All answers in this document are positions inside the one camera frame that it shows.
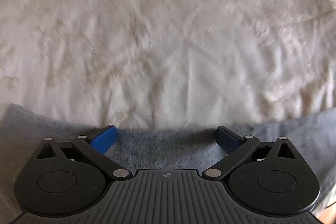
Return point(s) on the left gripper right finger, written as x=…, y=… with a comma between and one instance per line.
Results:
x=239, y=151

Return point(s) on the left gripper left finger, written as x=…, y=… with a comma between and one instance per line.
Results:
x=94, y=146

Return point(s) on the grey sweat pants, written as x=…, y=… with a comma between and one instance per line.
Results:
x=187, y=148

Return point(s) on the white embroidered bedspread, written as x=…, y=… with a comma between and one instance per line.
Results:
x=168, y=63

